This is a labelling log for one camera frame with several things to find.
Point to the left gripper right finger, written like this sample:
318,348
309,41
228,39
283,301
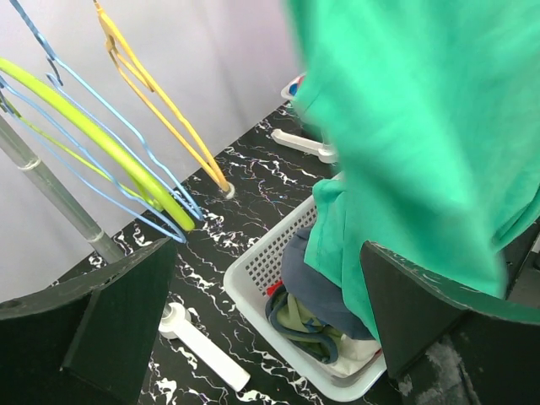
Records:
445,343

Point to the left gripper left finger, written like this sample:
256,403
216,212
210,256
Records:
87,340

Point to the white camisole top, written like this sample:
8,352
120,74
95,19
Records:
352,356

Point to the olive green tank top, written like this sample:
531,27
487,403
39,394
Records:
304,330

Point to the navy blue tank top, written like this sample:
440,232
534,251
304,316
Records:
319,295

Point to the red tank top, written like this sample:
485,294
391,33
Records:
271,289

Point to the yellow plastic hanger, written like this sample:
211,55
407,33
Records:
138,78

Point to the lime green hanger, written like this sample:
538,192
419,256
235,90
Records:
156,187

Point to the white clothes rack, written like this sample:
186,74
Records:
204,349

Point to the white plastic basket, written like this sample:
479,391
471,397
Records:
246,282

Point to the white side basket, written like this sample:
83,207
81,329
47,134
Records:
290,90

